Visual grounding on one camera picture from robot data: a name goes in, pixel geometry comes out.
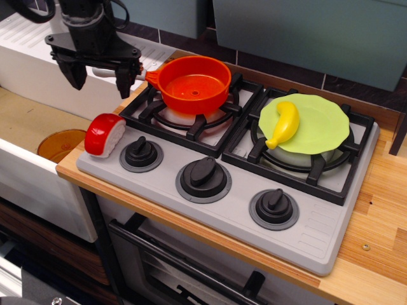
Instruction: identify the grey toy stove top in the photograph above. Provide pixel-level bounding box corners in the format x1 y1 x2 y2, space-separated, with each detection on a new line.
77 121 380 276

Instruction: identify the black left burner grate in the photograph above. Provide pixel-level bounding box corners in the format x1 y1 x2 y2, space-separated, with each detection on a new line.
120 73 264 157

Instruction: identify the black middle stove knob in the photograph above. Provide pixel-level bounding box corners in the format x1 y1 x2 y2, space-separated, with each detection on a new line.
176 156 232 204

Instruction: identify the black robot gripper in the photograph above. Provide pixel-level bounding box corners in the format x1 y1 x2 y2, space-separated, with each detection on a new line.
45 17 141 99

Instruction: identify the black stove knob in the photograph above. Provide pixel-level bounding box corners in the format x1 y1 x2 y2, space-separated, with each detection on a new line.
249 189 300 231
176 156 232 204
120 136 163 173

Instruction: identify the black left stove knob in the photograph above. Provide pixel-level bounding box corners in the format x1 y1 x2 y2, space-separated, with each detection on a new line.
120 136 163 173

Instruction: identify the white toy sink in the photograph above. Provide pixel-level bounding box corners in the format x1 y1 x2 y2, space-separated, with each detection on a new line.
0 6 177 243

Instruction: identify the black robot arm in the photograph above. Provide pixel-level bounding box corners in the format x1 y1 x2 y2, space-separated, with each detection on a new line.
45 1 142 98

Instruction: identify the black right stove knob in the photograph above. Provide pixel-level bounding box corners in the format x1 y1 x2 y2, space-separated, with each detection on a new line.
249 189 300 231

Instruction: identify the toy oven door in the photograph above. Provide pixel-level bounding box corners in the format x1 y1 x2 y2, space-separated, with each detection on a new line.
108 213 330 304

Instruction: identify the light green plate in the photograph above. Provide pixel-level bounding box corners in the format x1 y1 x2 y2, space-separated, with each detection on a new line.
258 93 350 155

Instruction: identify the black burner grate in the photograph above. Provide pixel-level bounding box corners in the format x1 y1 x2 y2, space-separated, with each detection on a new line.
222 87 376 205
120 73 264 157

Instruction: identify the orange toy pot grey handle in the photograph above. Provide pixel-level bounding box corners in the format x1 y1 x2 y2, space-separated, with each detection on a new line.
92 55 232 116

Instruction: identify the red white toy sushi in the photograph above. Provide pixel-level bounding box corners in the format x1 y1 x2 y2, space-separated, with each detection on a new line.
85 113 126 158

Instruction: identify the yellow toy banana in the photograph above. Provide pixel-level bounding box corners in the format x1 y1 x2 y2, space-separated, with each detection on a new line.
265 101 300 149

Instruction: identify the black right burner grate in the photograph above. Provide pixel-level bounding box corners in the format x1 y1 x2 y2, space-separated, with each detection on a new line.
222 87 376 205

